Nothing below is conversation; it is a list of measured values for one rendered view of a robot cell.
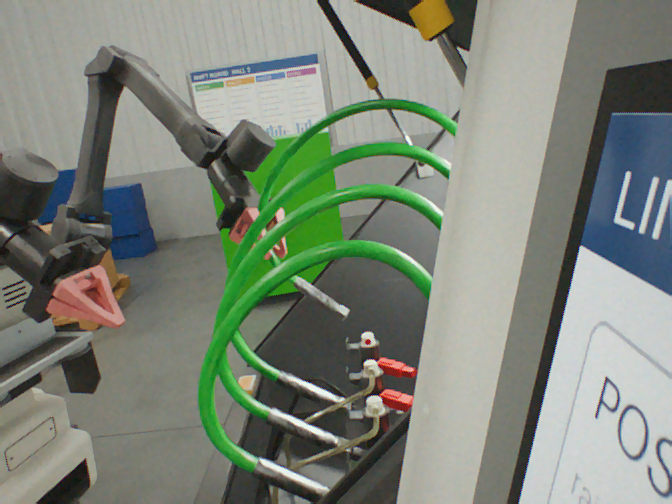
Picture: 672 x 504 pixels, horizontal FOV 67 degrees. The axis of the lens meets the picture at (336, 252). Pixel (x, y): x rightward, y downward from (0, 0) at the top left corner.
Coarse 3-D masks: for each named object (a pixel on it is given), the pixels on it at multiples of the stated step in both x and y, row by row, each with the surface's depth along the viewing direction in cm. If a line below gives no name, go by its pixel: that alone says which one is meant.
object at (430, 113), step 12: (348, 108) 67; (360, 108) 67; (372, 108) 66; (384, 108) 66; (396, 108) 65; (408, 108) 64; (420, 108) 64; (432, 108) 63; (324, 120) 69; (336, 120) 69; (432, 120) 64; (444, 120) 63; (312, 132) 71; (456, 132) 63; (300, 144) 72; (288, 156) 73; (276, 168) 75; (264, 192) 77; (264, 204) 78; (264, 228) 79; (276, 264) 80
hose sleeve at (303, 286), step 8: (296, 280) 79; (304, 280) 80; (296, 288) 80; (304, 288) 79; (312, 288) 79; (312, 296) 78; (320, 296) 78; (320, 304) 78; (328, 304) 78; (336, 304) 78
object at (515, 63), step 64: (512, 0) 19; (576, 0) 13; (512, 64) 18; (512, 128) 17; (448, 192) 27; (512, 192) 17; (448, 256) 25; (512, 256) 16; (448, 320) 24; (448, 384) 22; (448, 448) 21
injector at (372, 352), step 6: (360, 342) 69; (378, 342) 68; (360, 348) 68; (366, 348) 67; (372, 348) 67; (378, 348) 68; (360, 354) 68; (366, 354) 67; (372, 354) 67; (378, 354) 68; (360, 360) 69; (366, 360) 68; (378, 360) 68; (354, 384) 69; (360, 384) 69
